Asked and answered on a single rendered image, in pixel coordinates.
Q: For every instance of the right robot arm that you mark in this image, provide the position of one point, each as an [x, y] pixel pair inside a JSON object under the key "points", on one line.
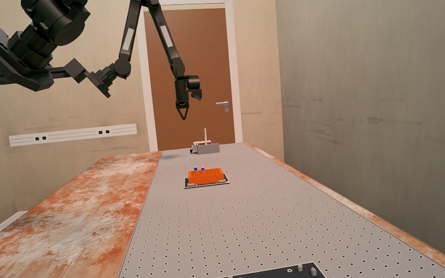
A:
{"points": [[54, 23]]}

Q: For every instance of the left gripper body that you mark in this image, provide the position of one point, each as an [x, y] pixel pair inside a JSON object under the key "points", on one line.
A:
{"points": [[179, 101]]}

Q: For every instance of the grey slotted rack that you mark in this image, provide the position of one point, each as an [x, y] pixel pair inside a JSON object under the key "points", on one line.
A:
{"points": [[207, 149]]}

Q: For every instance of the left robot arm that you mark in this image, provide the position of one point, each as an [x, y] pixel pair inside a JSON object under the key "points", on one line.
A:
{"points": [[122, 66]]}

